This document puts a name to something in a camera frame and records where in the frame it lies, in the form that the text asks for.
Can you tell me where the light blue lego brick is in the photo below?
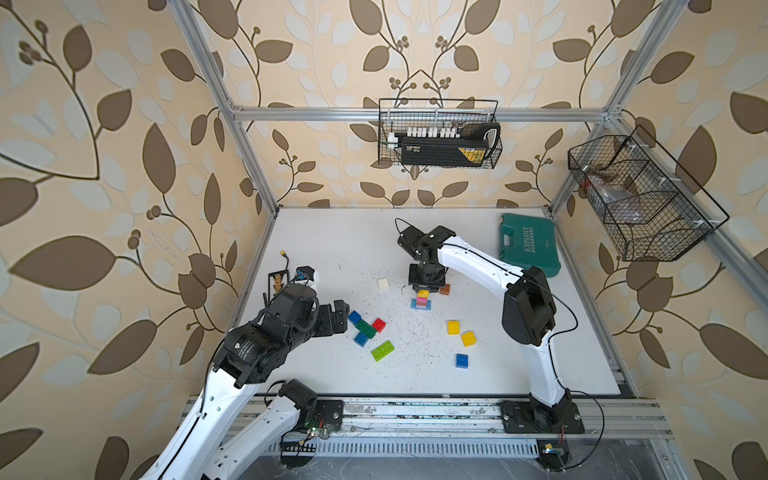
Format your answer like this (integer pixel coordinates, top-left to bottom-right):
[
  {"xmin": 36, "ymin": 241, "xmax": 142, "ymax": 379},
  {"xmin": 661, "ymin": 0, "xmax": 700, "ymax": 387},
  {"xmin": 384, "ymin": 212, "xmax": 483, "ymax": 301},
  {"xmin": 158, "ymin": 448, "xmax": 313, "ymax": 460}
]
[{"xmin": 410, "ymin": 298, "xmax": 431, "ymax": 311}]

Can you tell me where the lime green lego brick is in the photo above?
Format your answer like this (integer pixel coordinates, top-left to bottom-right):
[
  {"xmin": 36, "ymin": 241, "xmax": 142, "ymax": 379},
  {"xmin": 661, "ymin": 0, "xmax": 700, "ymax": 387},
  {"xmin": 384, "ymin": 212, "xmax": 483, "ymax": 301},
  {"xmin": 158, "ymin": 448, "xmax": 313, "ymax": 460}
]
[{"xmin": 371, "ymin": 340, "xmax": 395, "ymax": 362}]

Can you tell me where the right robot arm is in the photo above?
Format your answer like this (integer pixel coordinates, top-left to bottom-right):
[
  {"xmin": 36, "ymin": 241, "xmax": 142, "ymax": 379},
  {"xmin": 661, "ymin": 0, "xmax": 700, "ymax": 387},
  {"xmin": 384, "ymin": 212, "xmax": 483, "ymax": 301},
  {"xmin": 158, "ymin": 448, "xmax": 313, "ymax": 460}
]
[{"xmin": 397, "ymin": 223, "xmax": 572, "ymax": 431}]

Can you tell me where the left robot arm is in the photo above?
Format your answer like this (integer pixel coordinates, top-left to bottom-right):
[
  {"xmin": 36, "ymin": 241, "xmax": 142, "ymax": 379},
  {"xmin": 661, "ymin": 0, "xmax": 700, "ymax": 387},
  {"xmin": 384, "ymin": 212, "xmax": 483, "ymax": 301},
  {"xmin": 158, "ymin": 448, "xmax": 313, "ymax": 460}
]
[{"xmin": 143, "ymin": 283, "xmax": 350, "ymax": 479}]

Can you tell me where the dark green lego brick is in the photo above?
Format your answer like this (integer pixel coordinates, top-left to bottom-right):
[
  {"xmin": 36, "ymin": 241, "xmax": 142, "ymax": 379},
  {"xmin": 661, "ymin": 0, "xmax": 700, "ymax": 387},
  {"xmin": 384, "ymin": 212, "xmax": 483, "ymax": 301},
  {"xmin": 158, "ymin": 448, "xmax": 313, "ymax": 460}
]
[{"xmin": 355, "ymin": 320, "xmax": 377, "ymax": 339}]

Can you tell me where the red lego brick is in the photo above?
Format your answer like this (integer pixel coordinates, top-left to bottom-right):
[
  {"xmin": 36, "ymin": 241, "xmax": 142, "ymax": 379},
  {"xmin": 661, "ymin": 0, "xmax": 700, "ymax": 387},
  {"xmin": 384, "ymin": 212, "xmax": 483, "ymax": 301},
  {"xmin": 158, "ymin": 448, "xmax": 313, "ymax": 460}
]
[{"xmin": 372, "ymin": 318, "xmax": 387, "ymax": 333}]

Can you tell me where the black bit holder card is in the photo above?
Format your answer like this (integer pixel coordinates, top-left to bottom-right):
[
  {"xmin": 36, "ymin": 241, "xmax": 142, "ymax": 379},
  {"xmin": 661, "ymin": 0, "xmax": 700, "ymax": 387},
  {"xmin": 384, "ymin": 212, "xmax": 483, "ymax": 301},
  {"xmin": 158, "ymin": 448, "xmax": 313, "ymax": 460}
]
[{"xmin": 268, "ymin": 269, "xmax": 291, "ymax": 300}]

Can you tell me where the green tool case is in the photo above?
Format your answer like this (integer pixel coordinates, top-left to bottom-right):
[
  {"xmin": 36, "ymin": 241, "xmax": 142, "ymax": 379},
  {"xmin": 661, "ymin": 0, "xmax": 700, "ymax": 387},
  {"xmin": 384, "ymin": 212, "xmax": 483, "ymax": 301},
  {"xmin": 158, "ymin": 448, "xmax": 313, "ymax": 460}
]
[{"xmin": 499, "ymin": 213, "xmax": 561, "ymax": 278}]

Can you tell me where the black box in basket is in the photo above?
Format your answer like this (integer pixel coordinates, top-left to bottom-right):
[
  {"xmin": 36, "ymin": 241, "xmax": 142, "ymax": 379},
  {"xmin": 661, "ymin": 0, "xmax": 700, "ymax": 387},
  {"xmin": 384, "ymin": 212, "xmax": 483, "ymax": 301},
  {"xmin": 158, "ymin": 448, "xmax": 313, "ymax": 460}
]
[{"xmin": 395, "ymin": 122, "xmax": 503, "ymax": 168}]

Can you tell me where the plastic bag in basket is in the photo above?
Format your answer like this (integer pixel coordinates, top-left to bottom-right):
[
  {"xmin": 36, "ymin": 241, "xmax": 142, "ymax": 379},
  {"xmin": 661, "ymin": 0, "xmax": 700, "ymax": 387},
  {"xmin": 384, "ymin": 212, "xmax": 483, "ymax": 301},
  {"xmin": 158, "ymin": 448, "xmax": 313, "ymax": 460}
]
[{"xmin": 587, "ymin": 173, "xmax": 635, "ymax": 221}]

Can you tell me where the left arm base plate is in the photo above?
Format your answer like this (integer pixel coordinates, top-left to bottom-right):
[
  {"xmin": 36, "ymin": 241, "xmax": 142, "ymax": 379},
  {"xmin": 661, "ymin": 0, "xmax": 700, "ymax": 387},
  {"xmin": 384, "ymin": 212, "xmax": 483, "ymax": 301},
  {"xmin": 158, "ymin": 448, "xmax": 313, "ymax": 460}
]
[{"xmin": 294, "ymin": 399, "xmax": 344, "ymax": 432}]

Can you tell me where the back wire basket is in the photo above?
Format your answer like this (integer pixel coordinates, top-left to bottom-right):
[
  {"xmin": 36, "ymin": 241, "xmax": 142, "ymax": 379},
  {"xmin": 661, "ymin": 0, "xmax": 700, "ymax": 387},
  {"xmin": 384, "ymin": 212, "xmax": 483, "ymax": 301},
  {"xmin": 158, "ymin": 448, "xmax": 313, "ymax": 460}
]
[{"xmin": 374, "ymin": 97, "xmax": 503, "ymax": 169}]

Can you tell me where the wire basket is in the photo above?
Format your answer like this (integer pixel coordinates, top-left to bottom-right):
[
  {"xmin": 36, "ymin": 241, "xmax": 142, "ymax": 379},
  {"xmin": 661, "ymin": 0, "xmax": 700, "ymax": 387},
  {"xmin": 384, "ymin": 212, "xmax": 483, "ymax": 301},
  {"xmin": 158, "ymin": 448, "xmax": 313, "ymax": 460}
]
[
  {"xmin": 567, "ymin": 125, "xmax": 730, "ymax": 262},
  {"xmin": 374, "ymin": 97, "xmax": 503, "ymax": 169}
]

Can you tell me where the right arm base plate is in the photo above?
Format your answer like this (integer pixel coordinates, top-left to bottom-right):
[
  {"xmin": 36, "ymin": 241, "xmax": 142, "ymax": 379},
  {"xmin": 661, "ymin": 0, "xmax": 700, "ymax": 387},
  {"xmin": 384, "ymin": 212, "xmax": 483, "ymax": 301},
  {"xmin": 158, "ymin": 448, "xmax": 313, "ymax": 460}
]
[{"xmin": 499, "ymin": 396, "xmax": 586, "ymax": 435}]

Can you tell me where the right wire basket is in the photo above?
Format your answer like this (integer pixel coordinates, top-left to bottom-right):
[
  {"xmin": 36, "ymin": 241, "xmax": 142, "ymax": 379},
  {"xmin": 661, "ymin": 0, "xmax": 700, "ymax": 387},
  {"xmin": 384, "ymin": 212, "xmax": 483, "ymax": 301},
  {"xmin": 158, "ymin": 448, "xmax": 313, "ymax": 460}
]
[{"xmin": 567, "ymin": 125, "xmax": 730, "ymax": 262}]

